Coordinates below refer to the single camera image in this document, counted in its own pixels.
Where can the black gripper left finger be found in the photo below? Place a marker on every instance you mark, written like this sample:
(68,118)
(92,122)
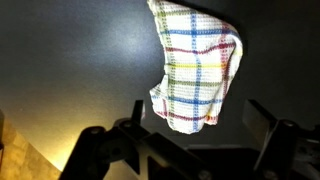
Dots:
(138,111)

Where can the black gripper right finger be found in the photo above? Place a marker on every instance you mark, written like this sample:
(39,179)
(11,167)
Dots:
(258,121)

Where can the white plaid dish towel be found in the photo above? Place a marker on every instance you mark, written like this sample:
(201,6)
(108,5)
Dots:
(196,66)

